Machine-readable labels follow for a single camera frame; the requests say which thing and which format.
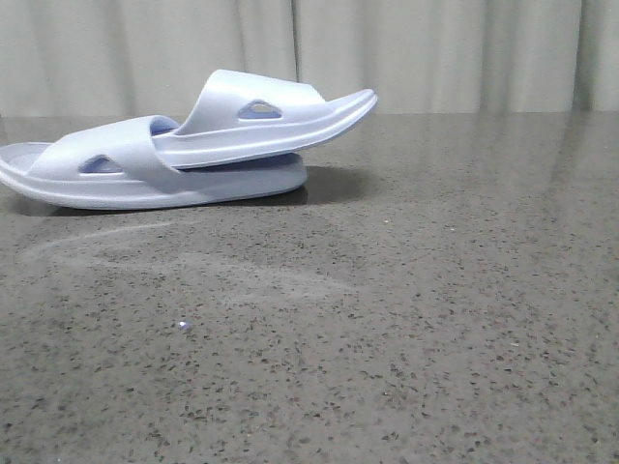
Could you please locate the light blue slipper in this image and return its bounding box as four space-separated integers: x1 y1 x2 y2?
154 70 377 169
1 116 308 210

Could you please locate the pale green curtain backdrop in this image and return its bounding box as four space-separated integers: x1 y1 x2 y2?
1 1 618 116

